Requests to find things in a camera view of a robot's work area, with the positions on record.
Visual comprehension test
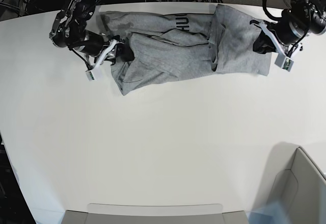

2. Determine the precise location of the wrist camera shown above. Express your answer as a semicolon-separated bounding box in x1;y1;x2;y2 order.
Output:
275;53;294;72
85;68;102;81

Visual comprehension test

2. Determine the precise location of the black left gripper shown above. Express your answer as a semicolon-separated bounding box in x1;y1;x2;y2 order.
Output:
250;9;310;54

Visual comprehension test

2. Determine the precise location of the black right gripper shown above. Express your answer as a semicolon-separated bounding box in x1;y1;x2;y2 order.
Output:
76;30;134;62

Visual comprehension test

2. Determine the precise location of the grey cardboard box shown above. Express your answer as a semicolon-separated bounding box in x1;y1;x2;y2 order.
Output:
268;147;325;223

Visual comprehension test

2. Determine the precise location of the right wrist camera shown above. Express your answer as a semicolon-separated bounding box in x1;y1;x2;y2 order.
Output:
85;68;102;81

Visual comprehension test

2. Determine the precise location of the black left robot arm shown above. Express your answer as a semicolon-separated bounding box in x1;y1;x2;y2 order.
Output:
262;0;325;57

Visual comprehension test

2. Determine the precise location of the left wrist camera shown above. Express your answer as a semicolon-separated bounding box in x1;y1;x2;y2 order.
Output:
275;53;294;72

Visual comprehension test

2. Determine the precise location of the grey T-shirt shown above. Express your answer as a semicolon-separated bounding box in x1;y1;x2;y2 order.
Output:
97;5;271;95

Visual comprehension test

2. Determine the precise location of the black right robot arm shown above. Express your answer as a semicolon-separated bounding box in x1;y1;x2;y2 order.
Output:
49;0;134;64

